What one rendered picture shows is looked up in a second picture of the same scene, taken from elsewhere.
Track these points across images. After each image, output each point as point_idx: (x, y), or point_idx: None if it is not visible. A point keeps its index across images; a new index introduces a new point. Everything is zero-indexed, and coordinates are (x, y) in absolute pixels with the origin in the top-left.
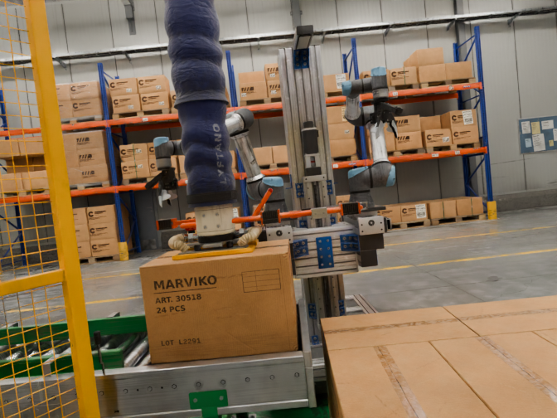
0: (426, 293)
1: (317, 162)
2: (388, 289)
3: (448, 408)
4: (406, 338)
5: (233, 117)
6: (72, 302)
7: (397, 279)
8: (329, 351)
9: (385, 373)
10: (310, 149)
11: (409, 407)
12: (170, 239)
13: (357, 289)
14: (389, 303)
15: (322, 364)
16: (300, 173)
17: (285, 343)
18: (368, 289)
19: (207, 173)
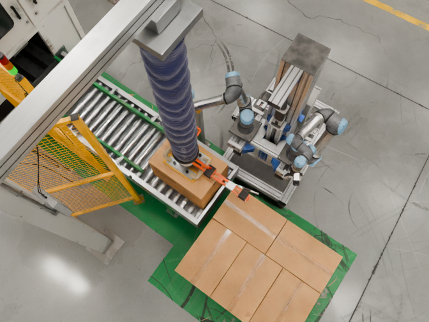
0: (413, 114)
1: (278, 124)
2: (399, 85)
3: (208, 278)
4: (242, 233)
5: (220, 99)
6: (118, 178)
7: (428, 71)
8: (212, 218)
9: (212, 248)
10: (276, 117)
11: (200, 269)
12: (164, 153)
13: (383, 64)
14: (373, 110)
15: (244, 179)
16: (272, 113)
17: (198, 206)
18: (389, 71)
19: (177, 156)
